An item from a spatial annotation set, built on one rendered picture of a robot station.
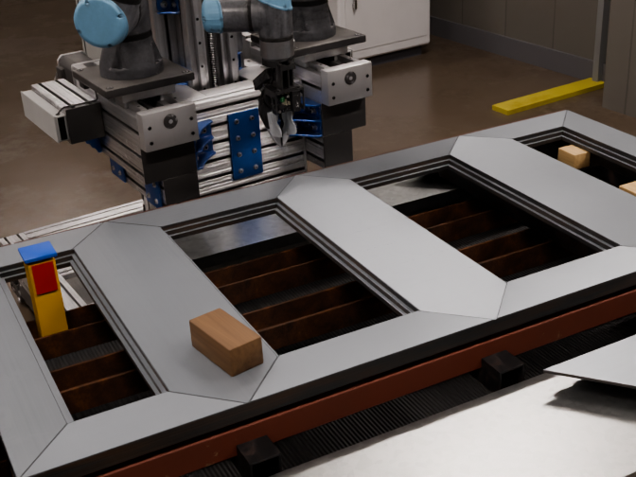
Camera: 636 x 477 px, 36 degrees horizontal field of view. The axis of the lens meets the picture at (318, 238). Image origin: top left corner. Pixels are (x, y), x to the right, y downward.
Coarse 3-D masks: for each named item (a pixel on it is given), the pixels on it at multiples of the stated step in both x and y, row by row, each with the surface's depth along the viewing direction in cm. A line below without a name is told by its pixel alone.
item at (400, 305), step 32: (448, 160) 225; (512, 192) 207; (192, 224) 201; (224, 224) 203; (576, 224) 191; (64, 256) 190; (96, 288) 178; (384, 288) 173; (608, 288) 170; (512, 320) 162; (128, 352) 160; (416, 352) 154; (160, 384) 149; (320, 384) 147; (64, 416) 143; (224, 416) 141; (128, 448) 135; (160, 448) 138
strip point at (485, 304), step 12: (492, 288) 169; (504, 288) 168; (456, 300) 166; (468, 300) 165; (480, 300) 165; (492, 300) 165; (444, 312) 162; (456, 312) 162; (468, 312) 162; (480, 312) 162; (492, 312) 161
